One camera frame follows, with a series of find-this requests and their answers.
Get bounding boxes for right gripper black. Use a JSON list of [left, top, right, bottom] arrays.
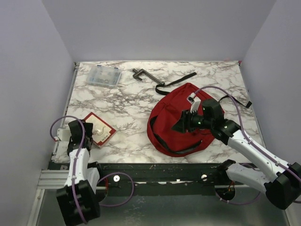
[[171, 108, 214, 133]]

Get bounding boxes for red book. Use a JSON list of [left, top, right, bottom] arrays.
[[84, 112, 116, 147]]

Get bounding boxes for red backpack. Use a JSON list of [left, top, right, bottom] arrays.
[[147, 72, 252, 158]]

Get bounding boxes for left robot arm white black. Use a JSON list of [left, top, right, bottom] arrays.
[[56, 116, 104, 226]]

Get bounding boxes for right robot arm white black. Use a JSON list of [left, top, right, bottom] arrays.
[[172, 95, 301, 210]]

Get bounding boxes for clear plastic organizer box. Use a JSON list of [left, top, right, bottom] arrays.
[[86, 65, 122, 87]]

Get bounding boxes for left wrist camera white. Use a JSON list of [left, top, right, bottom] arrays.
[[54, 128, 71, 142]]

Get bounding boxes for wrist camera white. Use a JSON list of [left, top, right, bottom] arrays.
[[187, 93, 201, 113], [54, 128, 71, 142]]

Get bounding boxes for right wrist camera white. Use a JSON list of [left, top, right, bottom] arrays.
[[187, 93, 201, 113]]

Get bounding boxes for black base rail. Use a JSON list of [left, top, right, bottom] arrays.
[[100, 163, 231, 197]]

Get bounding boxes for aluminium extrusion rail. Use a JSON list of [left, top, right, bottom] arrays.
[[37, 170, 68, 189]]

